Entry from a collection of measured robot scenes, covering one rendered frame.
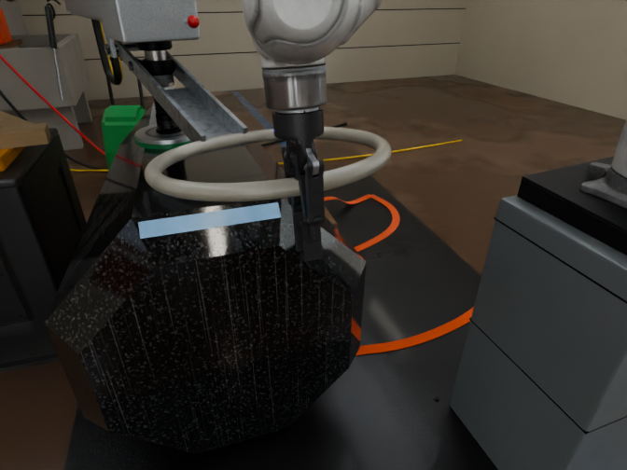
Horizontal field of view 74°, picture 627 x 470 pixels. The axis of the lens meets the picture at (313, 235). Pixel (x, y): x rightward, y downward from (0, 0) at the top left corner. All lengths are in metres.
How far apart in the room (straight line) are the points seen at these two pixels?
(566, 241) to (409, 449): 0.81
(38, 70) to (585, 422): 4.05
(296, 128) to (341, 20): 0.23
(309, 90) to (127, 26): 0.80
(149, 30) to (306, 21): 0.96
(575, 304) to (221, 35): 5.83
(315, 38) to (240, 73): 6.08
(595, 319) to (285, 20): 0.86
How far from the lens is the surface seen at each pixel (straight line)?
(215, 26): 6.37
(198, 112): 1.24
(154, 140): 1.40
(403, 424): 1.54
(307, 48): 0.41
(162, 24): 1.34
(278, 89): 0.60
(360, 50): 7.04
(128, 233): 0.99
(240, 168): 1.19
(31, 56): 4.17
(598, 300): 1.03
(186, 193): 0.70
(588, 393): 1.13
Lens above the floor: 1.25
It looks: 30 degrees down
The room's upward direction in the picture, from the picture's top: straight up
